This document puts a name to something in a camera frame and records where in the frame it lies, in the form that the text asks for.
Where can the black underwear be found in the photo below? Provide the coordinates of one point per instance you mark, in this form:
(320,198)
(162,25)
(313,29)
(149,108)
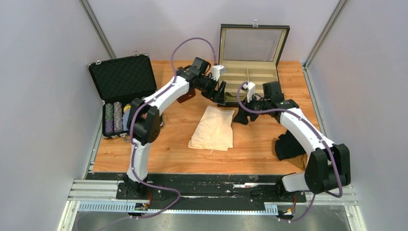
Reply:
(287,146)

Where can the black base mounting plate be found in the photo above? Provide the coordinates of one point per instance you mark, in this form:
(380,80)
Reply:
(206,191)

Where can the tan striped waistband underwear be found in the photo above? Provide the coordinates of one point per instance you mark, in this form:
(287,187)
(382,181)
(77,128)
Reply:
(299,161)

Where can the wooden metronome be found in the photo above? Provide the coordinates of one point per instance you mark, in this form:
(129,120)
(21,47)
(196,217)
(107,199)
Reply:
(187,96)

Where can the olive green white underwear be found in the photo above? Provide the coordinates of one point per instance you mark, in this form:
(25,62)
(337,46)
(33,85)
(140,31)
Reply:
(234,97)

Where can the yellow dealer chip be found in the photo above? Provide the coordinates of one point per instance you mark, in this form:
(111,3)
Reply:
(127,107)

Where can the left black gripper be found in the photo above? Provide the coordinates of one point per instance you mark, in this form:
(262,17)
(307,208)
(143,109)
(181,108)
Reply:
(218,96)

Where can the black compartment display box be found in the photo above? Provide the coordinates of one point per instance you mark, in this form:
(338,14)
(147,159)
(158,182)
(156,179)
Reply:
(250,53)

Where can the blue playing cards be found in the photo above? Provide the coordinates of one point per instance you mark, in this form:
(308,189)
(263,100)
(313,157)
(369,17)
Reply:
(125,120)

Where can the green purple chip stack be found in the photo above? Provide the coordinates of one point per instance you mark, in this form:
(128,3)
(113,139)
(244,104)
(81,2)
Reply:
(109,118)

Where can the black poker chip case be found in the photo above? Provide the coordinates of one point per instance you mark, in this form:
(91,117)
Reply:
(122,80)

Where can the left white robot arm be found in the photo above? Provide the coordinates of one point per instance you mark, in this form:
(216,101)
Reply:
(144,122)

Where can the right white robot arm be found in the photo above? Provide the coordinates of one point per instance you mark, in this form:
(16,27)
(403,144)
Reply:
(328,164)

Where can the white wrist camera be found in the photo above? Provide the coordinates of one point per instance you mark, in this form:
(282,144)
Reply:
(217,71)
(249,87)

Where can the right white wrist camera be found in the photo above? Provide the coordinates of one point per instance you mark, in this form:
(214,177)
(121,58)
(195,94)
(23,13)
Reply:
(249,87)

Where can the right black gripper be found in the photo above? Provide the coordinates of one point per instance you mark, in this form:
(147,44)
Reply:
(241,116)

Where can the beige underwear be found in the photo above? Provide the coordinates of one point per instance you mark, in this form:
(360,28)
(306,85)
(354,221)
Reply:
(214,131)

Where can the purple grey chip stack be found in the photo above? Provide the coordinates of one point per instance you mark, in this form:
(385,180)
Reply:
(118,117)

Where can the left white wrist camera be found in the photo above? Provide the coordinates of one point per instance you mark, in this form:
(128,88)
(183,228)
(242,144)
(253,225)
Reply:
(217,71)

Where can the aluminium frame rail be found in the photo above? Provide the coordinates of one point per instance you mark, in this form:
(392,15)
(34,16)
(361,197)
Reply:
(99,196)

